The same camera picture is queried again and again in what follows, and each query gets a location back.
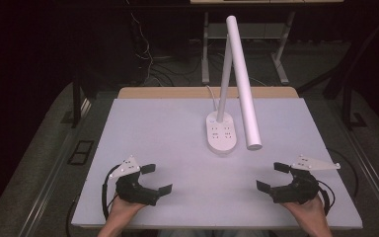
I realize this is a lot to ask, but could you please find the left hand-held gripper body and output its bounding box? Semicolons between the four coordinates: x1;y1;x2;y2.
108;155;161;207

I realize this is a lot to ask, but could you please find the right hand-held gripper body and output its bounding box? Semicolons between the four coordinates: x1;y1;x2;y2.
270;154;341;205

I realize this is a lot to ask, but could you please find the white desk lamp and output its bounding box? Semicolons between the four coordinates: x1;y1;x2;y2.
205;15;264;155

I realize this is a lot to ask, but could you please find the person's left hand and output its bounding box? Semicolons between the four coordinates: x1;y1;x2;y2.
106;195;146;227

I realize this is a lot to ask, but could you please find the person's right hand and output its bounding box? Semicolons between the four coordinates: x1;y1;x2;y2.
280;195;328;229

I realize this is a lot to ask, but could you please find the light grey table mat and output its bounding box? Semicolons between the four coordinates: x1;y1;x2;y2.
70;97;364;231

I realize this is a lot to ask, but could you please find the black metal stand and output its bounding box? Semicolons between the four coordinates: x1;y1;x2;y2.
70;73;97;130
296;13;379;131

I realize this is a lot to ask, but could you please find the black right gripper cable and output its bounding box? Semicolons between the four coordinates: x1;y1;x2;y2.
315;179;338;217

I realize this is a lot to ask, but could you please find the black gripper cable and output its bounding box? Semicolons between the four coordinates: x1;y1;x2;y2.
315;179;338;217
100;163;123;221

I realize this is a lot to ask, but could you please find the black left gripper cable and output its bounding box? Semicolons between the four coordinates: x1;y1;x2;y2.
100;163;123;221

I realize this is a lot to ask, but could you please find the thin black cable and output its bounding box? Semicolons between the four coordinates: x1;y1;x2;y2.
327;147;360;202
64;195;81;237

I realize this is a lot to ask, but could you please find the black floor socket frame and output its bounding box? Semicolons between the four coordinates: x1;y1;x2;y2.
66;139;95;166

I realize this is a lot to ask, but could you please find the white lamp cable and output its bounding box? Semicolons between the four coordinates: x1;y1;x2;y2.
204;84;219;113

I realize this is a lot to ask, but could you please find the white floor cable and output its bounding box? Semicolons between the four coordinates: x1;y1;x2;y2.
124;0;166;87

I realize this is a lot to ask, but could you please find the grey metal desk frame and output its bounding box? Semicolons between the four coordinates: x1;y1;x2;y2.
200;11;296;87

